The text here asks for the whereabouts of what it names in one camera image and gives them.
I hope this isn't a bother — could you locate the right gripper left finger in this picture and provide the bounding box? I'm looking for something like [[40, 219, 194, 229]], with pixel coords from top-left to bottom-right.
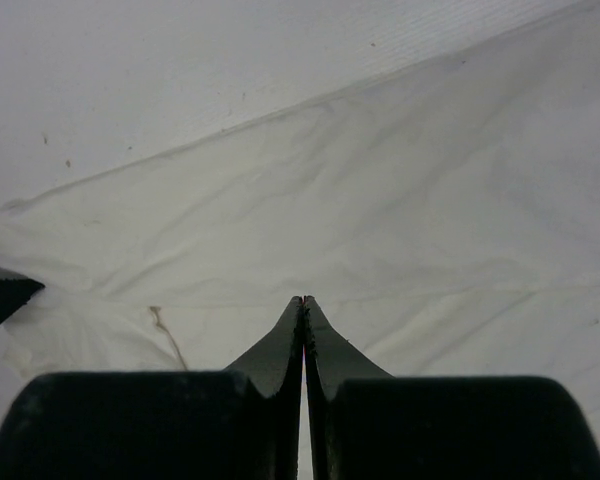
[[0, 297, 303, 479]]

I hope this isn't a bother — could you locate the white t shirt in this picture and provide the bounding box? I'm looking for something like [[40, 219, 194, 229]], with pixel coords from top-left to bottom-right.
[[0, 2, 600, 442]]

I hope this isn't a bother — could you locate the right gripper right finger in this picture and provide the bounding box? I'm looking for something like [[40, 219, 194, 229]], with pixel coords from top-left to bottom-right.
[[303, 296, 600, 479]]

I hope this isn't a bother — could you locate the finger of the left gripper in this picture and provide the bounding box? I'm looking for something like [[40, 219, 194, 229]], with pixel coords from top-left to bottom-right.
[[0, 268, 45, 325]]

